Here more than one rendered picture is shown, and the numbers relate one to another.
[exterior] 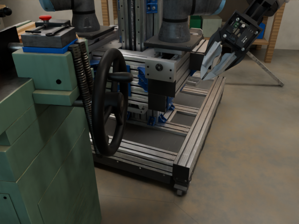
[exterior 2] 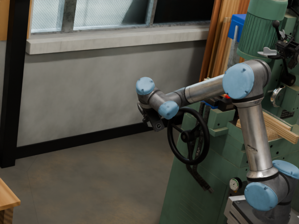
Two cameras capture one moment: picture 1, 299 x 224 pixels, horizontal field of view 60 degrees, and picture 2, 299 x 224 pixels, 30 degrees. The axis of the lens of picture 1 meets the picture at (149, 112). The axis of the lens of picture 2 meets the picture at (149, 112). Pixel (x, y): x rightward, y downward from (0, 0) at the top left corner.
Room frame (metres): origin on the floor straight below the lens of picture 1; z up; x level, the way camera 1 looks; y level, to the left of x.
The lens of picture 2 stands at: (1.98, -1.93, 2.02)
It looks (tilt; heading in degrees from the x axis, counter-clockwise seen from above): 25 degrees down; 129
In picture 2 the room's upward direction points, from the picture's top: 11 degrees clockwise
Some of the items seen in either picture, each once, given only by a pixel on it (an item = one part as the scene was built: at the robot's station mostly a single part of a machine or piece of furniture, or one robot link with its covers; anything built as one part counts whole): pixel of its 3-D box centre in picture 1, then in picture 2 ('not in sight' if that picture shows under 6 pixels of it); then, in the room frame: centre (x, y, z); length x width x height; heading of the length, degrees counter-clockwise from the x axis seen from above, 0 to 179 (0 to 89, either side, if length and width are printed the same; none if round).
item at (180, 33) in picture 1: (174, 27); (273, 203); (1.23, -0.12, 0.87); 0.15 x 0.15 x 0.10
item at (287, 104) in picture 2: not in sight; (290, 97); (0.84, 0.60, 1.02); 0.09 x 0.07 x 0.12; 172
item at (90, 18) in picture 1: (84, 19); not in sight; (1.42, 0.34, 0.87); 0.15 x 0.15 x 0.10
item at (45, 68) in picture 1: (55, 62); (214, 113); (0.64, 0.24, 0.91); 0.15 x 0.14 x 0.09; 172
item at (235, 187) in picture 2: not in sight; (235, 185); (0.89, 0.19, 0.65); 0.06 x 0.04 x 0.08; 172
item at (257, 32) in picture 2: not in sight; (261, 27); (0.66, 0.44, 1.35); 0.18 x 0.18 x 0.31
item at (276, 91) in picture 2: not in sight; (279, 96); (0.80, 0.55, 1.02); 0.12 x 0.03 x 0.12; 82
